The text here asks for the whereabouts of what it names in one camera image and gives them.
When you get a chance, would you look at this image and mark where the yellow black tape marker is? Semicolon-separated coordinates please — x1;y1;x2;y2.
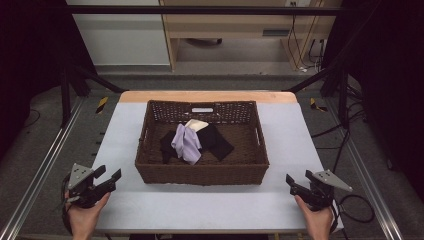
95;95;110;115
309;96;330;113

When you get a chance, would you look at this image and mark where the yellow cable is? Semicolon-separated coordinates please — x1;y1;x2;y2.
287;0;325;71

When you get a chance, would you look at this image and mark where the cream cloth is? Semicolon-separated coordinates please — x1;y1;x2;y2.
183;118;210;133

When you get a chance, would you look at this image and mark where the white cabinet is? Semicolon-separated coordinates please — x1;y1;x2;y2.
65;0;171;67

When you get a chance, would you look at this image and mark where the aluminium rail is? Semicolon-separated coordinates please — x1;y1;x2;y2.
324;99;405;240
0;96;86;240

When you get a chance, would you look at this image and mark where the black cloth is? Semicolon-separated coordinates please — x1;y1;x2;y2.
197;123;235;163
159;129;182;165

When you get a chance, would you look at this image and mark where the brown wicker basket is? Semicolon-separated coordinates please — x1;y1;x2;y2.
134;99;270;186

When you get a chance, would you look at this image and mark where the person's right hand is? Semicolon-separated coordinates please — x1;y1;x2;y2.
293;194;335;240

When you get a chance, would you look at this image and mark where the lilac cloth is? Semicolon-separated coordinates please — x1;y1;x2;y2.
170;123;203;166

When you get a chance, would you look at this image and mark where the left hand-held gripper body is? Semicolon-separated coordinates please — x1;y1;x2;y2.
65;162;112;210

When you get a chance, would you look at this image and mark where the black metal stand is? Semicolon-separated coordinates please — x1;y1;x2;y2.
282;62;352;130
59;62;128;128

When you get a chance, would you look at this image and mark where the black floor cable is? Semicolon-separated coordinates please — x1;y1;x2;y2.
311;83;368;175
22;107;42;130

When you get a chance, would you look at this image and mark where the black curtain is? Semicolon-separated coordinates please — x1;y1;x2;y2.
0;0;98;162
320;0;424;195

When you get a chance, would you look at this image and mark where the black frame bar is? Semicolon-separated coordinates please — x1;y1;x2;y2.
64;4;344;17

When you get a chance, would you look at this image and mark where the wooden desk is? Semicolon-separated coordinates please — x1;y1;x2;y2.
158;0;343;72

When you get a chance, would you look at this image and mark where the white wall socket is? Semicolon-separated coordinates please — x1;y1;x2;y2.
284;0;312;8

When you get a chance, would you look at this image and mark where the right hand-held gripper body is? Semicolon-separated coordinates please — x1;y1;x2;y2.
299;168;354;212

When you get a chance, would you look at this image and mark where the light grey table mat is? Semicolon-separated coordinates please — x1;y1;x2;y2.
90;101;345;235

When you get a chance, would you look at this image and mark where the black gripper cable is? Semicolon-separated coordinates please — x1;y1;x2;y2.
329;194;376;234

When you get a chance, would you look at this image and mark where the person's left hand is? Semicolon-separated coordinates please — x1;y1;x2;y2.
64;191;112;240

